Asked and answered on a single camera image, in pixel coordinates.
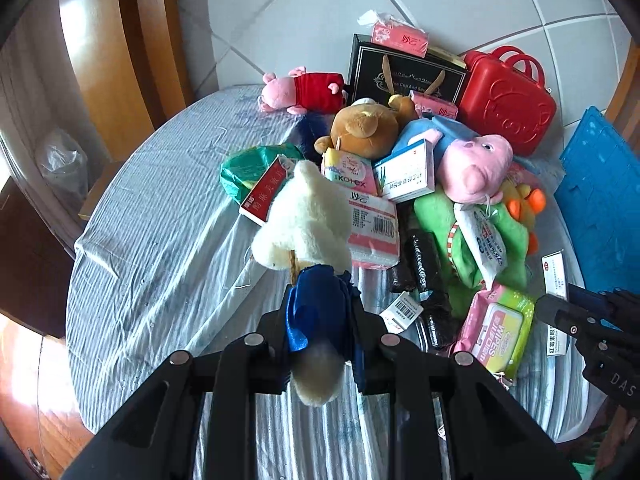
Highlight pink wet wipes pack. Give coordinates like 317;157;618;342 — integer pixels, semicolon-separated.
452;282;537;380

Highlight white medicine box red print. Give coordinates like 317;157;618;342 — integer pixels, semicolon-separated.
541;250;571;306

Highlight blue plastic crate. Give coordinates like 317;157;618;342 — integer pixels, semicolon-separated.
554;106;640;306

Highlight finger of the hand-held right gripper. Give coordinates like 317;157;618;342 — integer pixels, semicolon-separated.
566;283;622;314
535;293;592;337

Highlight green frog plush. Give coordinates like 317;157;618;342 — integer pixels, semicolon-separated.
412;185;540;318

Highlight black gift bag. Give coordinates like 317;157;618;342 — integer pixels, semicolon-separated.
346;34;472;111

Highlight open pink tissue pack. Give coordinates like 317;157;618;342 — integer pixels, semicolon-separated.
357;9;431;59

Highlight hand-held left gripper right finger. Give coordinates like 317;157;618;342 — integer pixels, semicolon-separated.
347;277;583;480

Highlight wooden door frame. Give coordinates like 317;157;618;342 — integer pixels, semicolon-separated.
57;0;221;126

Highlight brown bear plush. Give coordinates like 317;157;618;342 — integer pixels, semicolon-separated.
314;94;417;166

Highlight pink sanitary pad pack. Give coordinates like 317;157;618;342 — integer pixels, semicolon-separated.
320;149;382;197

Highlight gold flat box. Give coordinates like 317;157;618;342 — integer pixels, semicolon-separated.
425;46;467;68

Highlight white wet wipes packet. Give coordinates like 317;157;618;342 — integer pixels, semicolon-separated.
452;204;509;283

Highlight green plastic packet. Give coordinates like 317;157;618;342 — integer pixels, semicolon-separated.
219;144;305;206

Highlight pink and white tissue pack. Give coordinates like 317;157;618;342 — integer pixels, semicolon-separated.
345;191;402;269

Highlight red and white box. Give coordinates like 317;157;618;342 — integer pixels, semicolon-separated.
239;156;293;224

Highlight red toy suitcase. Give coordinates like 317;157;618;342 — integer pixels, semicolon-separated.
457;45;558;157

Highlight white plush toy blue ribbon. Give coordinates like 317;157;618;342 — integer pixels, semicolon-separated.
250;159;361;408

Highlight white and green medicine box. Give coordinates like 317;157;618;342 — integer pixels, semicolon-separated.
372;139;437;199

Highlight long white ointment box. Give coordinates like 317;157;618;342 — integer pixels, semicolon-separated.
542;327;583;373

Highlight pink flowered tissue pack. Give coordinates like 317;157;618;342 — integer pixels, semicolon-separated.
509;162;543;188

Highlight dark wooden cabinet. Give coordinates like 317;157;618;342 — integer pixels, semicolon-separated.
0;175;76;338

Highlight clear plastic bag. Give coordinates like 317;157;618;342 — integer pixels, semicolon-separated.
36;129;90;203

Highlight pink pig plush red dress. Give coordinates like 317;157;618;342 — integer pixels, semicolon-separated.
259;66;351;115

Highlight pink pig plush blue clothes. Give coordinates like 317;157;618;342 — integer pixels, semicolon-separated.
392;115;515;206

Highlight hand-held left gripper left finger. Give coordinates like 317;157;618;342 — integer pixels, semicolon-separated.
62;282;301;480

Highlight white barcode tag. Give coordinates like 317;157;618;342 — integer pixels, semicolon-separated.
379;290;420;333

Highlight yellow duck plush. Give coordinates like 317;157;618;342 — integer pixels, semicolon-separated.
500;177;547;233

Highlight black garbage bag roll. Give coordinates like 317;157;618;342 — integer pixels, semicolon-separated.
389;260;416;294
420;290;462;352
404;229;443;293

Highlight small pink tissue pack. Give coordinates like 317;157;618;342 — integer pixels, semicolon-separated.
409;91;459;121

